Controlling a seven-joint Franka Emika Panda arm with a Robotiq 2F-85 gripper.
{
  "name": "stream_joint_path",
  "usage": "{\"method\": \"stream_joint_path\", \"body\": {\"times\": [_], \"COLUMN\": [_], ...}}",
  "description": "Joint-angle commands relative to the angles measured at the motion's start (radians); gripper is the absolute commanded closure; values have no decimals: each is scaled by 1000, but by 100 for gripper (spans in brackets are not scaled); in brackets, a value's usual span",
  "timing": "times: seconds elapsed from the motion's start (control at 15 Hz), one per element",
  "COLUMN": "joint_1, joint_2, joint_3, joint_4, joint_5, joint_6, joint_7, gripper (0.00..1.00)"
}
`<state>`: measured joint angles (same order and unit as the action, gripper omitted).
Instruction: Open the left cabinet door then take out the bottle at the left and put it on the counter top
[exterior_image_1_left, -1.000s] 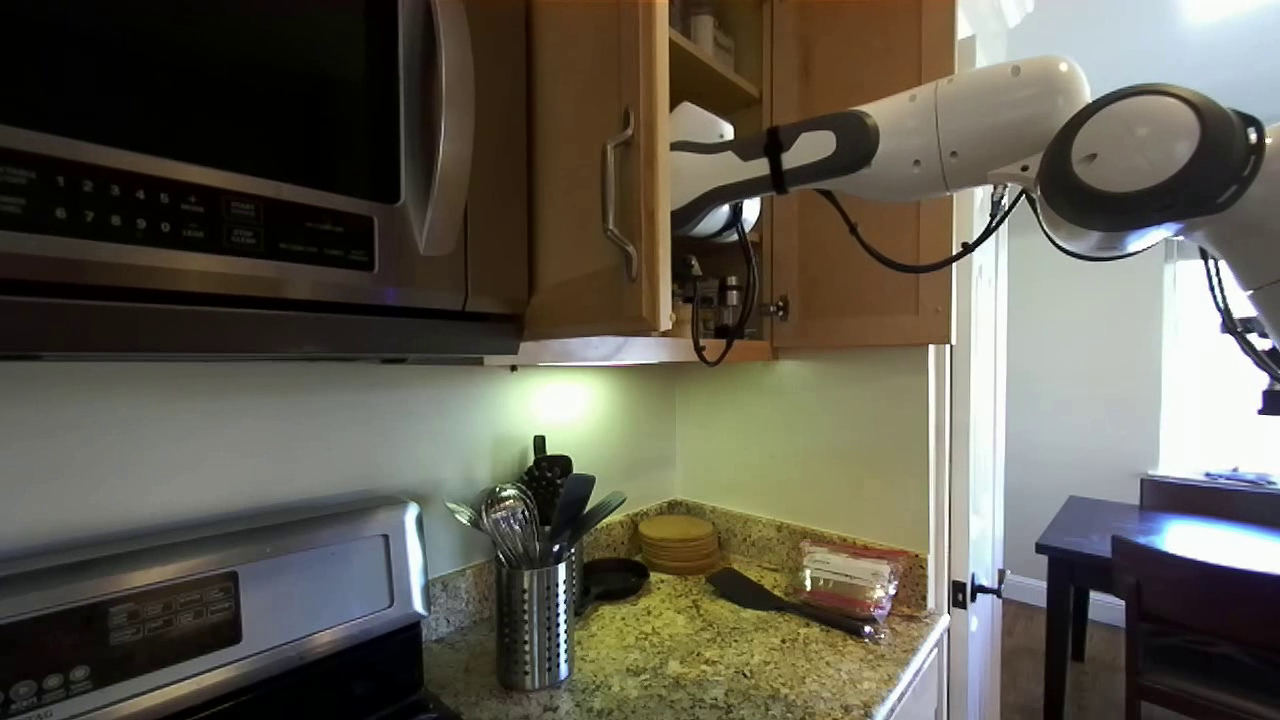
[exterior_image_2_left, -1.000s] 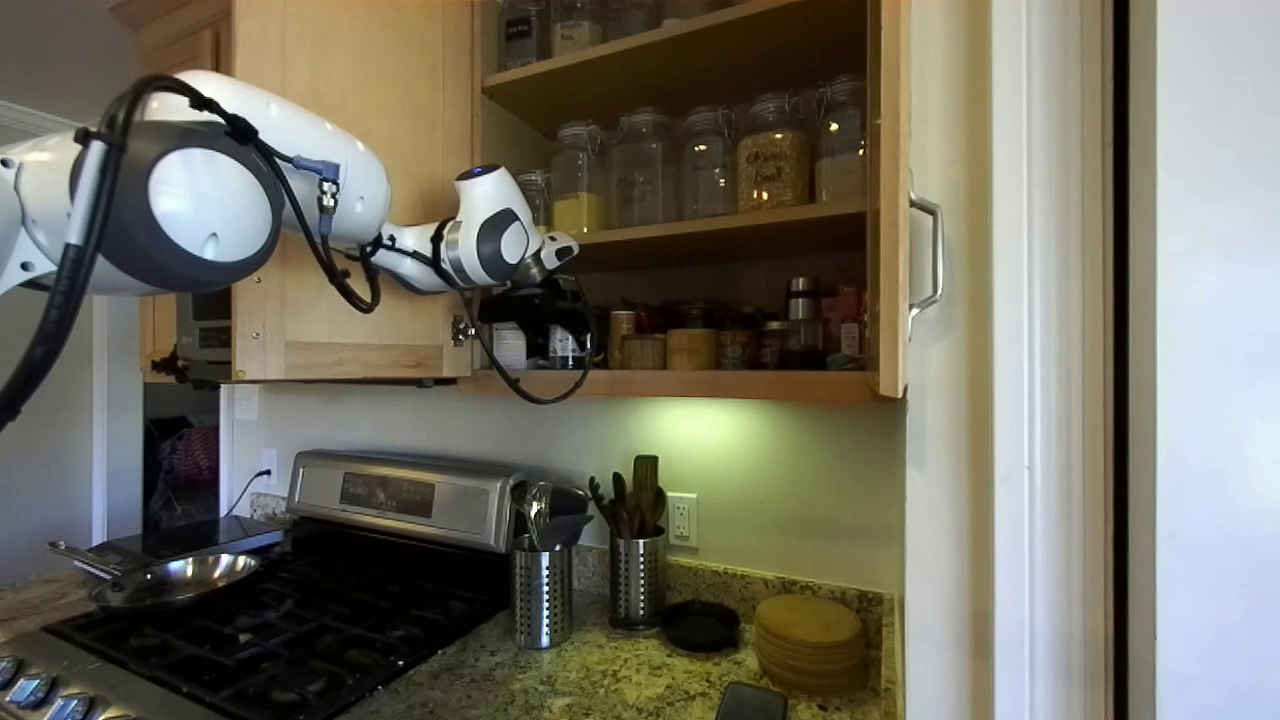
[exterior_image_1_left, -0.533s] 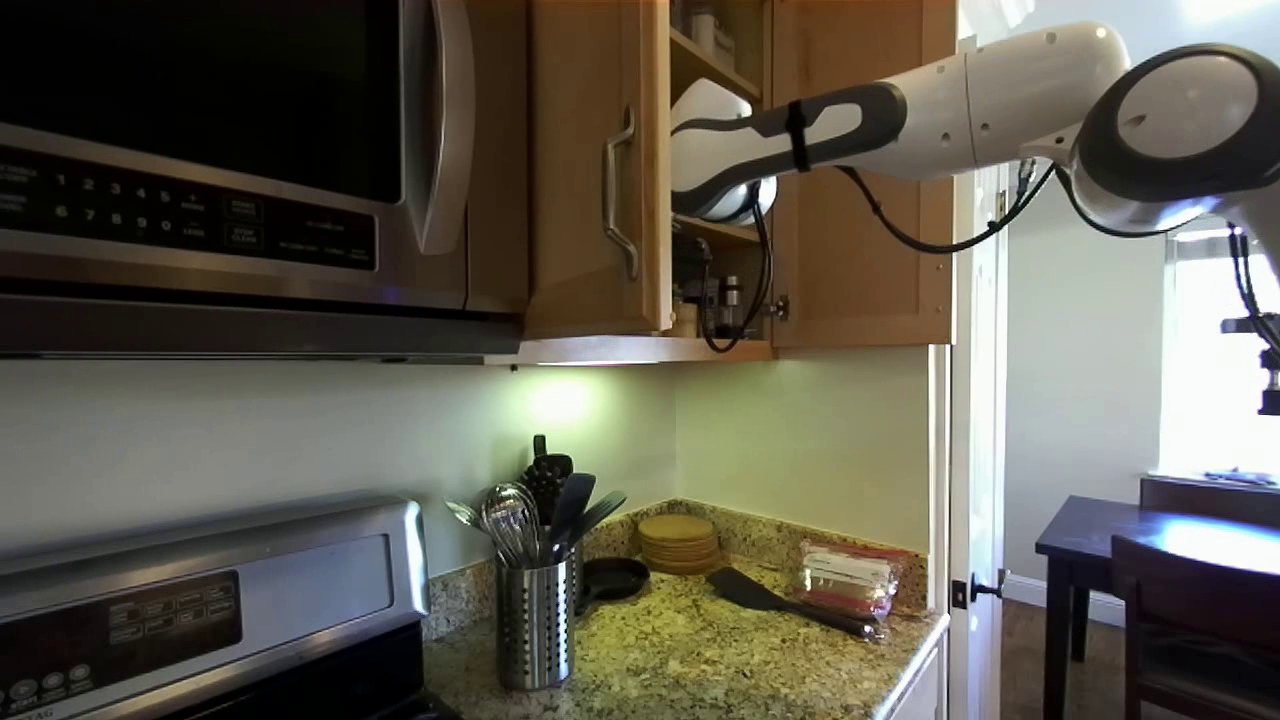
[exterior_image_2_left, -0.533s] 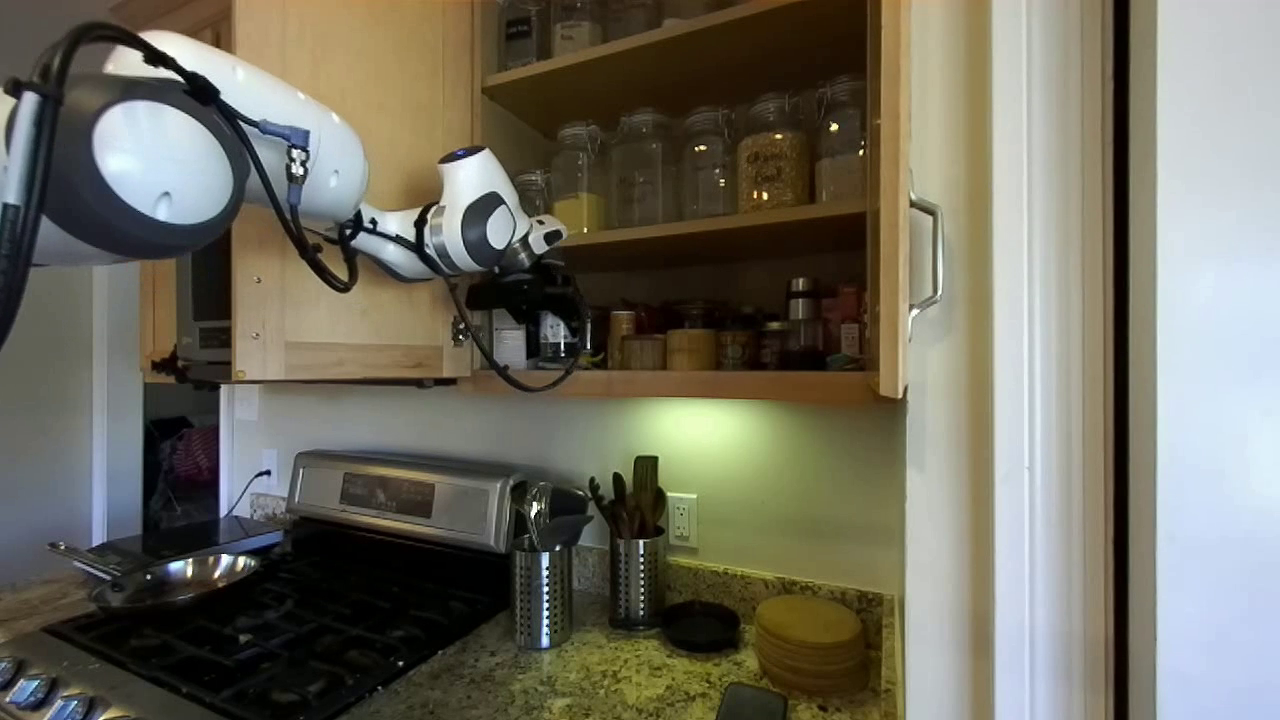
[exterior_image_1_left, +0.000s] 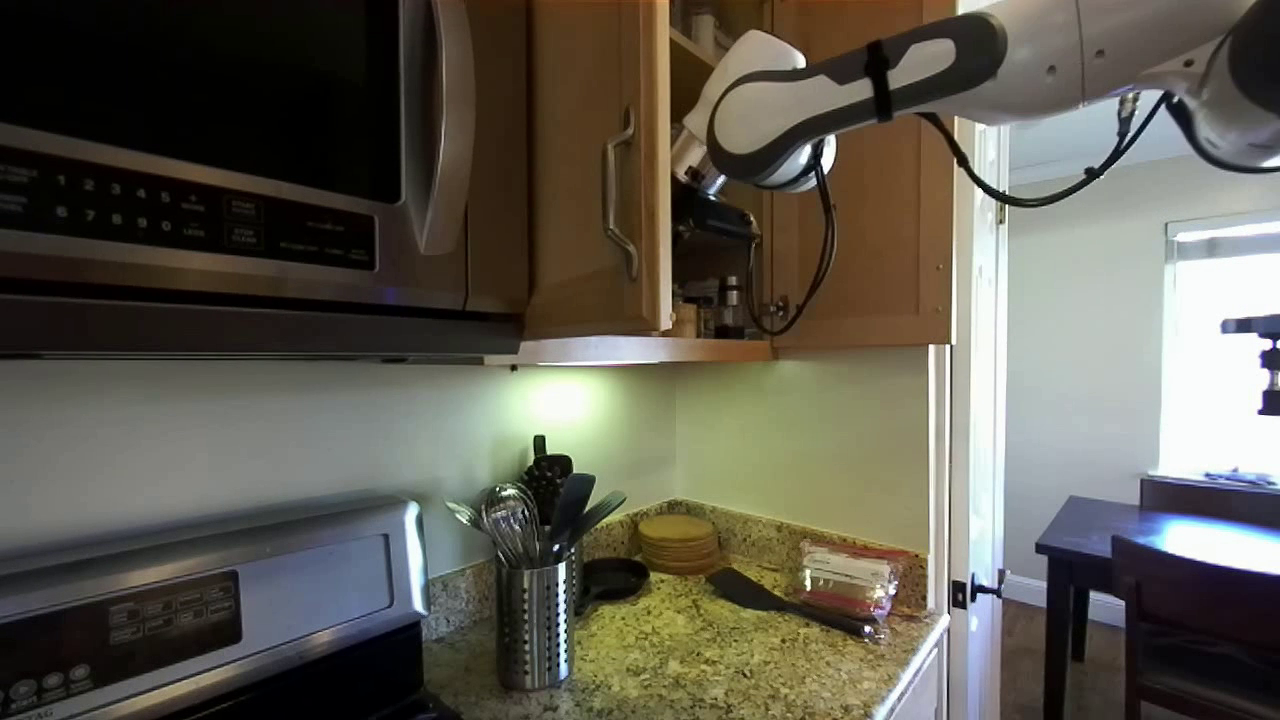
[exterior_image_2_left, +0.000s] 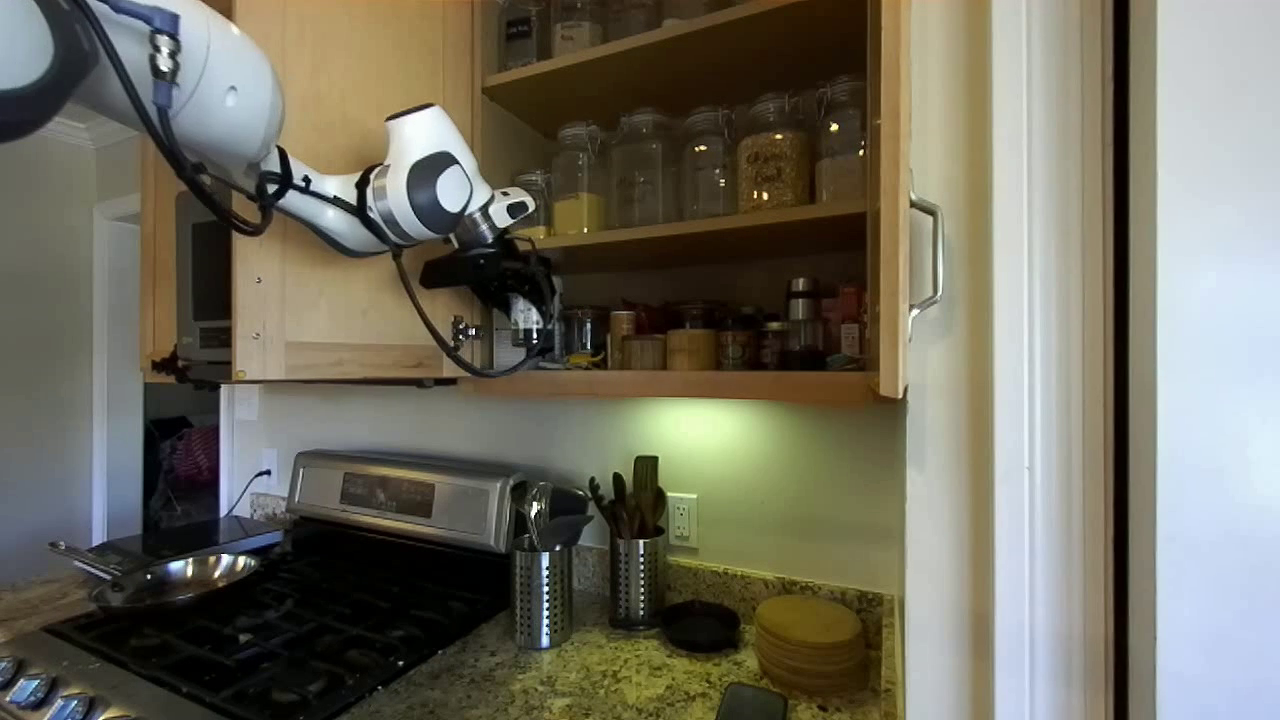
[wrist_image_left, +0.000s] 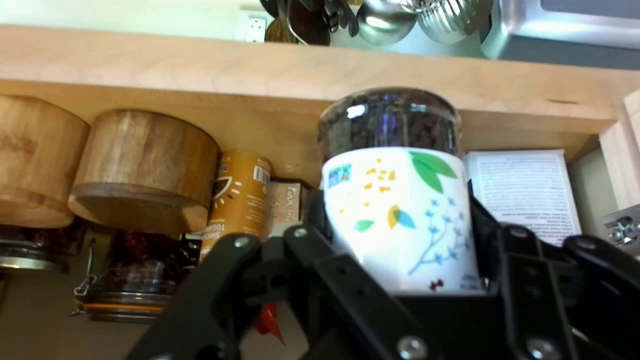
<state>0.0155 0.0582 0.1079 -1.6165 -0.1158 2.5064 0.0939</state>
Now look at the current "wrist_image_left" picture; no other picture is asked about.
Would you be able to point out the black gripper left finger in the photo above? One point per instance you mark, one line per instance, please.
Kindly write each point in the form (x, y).
(300, 281)

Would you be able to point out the gold spice can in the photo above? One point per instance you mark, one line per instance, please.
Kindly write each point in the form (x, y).
(240, 201)

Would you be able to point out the small tan spice container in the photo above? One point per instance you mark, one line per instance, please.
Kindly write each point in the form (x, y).
(287, 207)

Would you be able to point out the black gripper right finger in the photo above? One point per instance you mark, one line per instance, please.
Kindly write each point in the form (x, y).
(552, 300)

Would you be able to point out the glass clamp lid jar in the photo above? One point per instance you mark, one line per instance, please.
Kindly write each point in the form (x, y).
(132, 281)

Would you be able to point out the white paper card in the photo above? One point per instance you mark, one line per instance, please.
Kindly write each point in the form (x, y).
(526, 193)

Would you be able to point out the metal door hinge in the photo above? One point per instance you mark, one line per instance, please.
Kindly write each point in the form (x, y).
(622, 230)

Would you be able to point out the wooden wall cabinet with shelves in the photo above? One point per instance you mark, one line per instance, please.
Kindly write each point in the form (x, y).
(267, 72)

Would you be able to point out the glass jar metal rim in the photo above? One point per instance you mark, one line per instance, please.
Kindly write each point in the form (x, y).
(26, 251)

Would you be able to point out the white wall outlet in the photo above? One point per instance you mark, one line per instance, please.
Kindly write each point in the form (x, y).
(255, 27)

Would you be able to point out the round wooden container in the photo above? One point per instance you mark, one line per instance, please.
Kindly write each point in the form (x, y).
(141, 167)
(33, 161)

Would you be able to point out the dark cooking utensil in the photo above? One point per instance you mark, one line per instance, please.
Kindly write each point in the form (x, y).
(300, 21)

